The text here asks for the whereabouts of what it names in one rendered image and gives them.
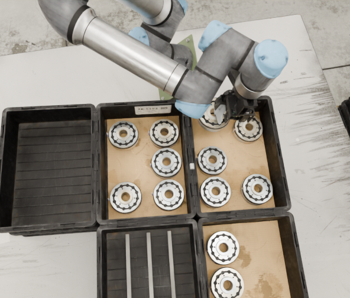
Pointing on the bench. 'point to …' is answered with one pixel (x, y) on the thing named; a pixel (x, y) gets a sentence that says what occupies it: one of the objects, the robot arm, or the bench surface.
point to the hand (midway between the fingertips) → (224, 112)
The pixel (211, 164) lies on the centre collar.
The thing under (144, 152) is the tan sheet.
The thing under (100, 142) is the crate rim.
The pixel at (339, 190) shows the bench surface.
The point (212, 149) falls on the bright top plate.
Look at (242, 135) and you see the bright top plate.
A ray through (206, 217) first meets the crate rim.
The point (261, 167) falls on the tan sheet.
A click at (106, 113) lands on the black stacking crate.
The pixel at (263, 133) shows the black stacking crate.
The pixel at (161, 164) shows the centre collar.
